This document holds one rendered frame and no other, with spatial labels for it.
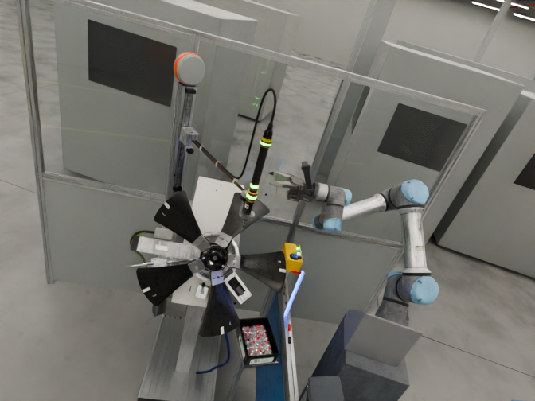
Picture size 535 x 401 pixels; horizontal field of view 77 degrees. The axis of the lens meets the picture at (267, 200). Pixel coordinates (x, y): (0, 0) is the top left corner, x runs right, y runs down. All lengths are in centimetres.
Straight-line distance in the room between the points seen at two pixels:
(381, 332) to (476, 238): 372
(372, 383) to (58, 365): 193
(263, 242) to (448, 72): 247
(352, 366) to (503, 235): 389
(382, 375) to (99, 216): 198
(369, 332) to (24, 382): 205
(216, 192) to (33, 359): 162
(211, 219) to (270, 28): 567
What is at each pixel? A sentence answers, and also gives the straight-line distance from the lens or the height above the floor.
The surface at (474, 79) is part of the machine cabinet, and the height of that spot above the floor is 213.
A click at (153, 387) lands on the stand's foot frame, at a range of 251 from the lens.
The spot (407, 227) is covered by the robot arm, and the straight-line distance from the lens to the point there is 161.
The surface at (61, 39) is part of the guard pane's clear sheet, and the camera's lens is 223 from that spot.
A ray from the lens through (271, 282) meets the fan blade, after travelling 164.
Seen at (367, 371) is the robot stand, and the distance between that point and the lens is 175.
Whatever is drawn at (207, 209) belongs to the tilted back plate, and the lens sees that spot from 189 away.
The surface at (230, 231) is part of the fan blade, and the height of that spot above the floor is 130.
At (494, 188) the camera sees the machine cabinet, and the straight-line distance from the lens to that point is 496.
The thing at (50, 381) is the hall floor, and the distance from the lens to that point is 269.
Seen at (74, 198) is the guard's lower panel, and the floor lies 85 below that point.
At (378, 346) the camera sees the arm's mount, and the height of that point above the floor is 109.
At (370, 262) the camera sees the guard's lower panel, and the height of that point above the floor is 79.
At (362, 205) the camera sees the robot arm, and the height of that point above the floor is 158.
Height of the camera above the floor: 228
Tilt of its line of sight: 30 degrees down
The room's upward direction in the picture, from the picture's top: 17 degrees clockwise
